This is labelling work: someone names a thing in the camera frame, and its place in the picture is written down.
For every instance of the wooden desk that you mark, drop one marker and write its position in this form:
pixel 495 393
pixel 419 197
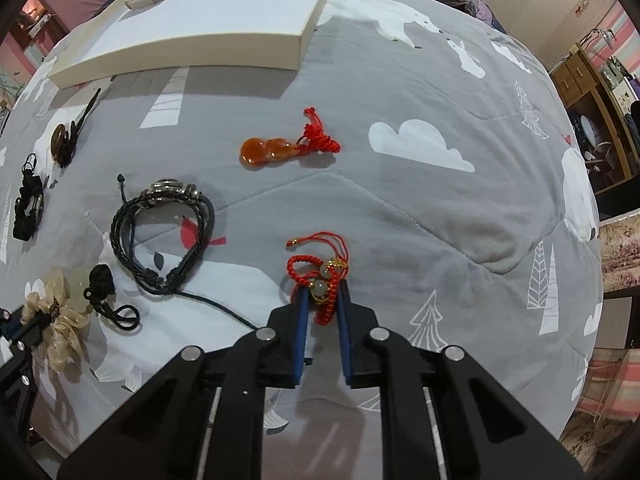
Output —
pixel 575 80

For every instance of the floral bedding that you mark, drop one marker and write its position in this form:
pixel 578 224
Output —
pixel 620 250

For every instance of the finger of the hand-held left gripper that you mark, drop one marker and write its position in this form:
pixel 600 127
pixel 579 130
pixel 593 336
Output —
pixel 22 342

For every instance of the black scrunchie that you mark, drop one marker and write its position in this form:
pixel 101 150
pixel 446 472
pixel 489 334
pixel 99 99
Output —
pixel 22 230

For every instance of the cream ruffled scrunchie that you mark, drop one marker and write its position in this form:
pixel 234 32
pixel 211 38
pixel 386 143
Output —
pixel 62 330

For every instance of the white shallow tray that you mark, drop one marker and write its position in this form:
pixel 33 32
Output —
pixel 210 15

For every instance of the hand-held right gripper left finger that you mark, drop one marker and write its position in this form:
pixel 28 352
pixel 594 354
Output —
pixel 302 332

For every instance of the black carved bead pendant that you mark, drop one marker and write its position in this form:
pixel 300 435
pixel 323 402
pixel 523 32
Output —
pixel 29 170

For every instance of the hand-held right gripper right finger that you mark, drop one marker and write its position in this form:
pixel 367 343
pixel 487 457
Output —
pixel 344 332

